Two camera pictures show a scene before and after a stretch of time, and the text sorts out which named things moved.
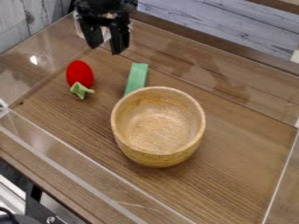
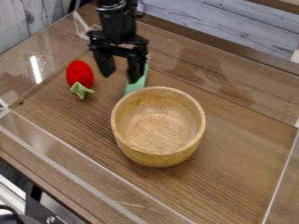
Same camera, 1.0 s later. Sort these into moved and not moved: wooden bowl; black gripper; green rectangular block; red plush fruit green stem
Moved: black gripper
Not moved: wooden bowl; green rectangular block; red plush fruit green stem
